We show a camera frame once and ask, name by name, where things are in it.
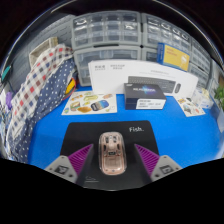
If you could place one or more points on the white plastic crate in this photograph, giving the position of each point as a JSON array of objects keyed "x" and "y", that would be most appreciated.
[{"x": 41, "y": 50}]

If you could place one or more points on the transparent pink computer mouse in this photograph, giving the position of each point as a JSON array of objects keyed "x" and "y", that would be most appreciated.
[{"x": 112, "y": 153}]

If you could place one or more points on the white keyboard box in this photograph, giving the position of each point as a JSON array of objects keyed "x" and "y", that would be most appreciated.
[{"x": 110, "y": 76}]

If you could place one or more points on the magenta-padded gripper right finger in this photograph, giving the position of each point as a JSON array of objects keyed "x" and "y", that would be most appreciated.
[{"x": 166, "y": 165}]

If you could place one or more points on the yellow card box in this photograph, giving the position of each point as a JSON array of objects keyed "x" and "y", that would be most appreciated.
[{"x": 173, "y": 56}]

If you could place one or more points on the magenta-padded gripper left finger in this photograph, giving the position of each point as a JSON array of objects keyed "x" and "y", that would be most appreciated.
[{"x": 61, "y": 166}]

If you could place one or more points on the small black box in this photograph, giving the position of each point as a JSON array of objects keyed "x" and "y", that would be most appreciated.
[{"x": 145, "y": 95}]

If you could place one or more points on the small yellow object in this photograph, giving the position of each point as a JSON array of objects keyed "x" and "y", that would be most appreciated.
[{"x": 70, "y": 86}]

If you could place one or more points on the small purple object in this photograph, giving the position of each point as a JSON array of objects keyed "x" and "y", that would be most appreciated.
[{"x": 9, "y": 100}]

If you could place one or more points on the small teal object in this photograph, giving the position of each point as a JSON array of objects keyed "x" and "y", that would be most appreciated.
[{"x": 6, "y": 73}]

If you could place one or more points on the red and blue checkered cloth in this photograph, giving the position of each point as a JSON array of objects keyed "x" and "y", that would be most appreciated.
[{"x": 36, "y": 83}]

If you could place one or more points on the navy polka dot cloth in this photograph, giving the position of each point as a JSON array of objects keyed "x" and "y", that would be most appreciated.
[{"x": 46, "y": 103}]

